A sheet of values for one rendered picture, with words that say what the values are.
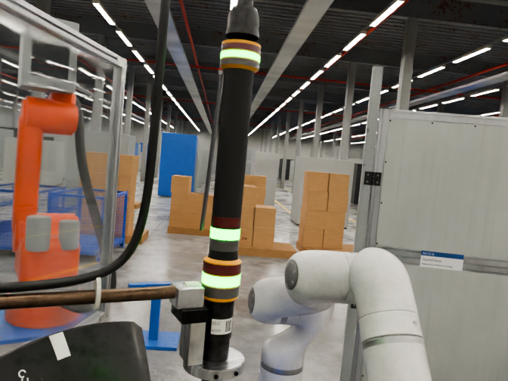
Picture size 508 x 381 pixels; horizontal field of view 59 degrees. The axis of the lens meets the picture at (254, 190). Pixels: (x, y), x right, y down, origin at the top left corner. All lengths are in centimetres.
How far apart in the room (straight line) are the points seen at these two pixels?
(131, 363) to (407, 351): 37
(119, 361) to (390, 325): 37
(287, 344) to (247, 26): 94
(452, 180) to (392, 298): 171
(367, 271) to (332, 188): 800
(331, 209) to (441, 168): 647
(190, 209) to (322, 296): 903
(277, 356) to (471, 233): 142
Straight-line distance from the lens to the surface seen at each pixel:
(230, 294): 51
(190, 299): 50
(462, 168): 240
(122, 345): 66
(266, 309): 119
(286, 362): 128
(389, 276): 73
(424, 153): 236
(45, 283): 48
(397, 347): 69
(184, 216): 985
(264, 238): 822
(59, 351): 63
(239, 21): 51
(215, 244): 50
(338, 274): 86
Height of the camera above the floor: 168
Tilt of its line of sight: 4 degrees down
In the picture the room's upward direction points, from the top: 5 degrees clockwise
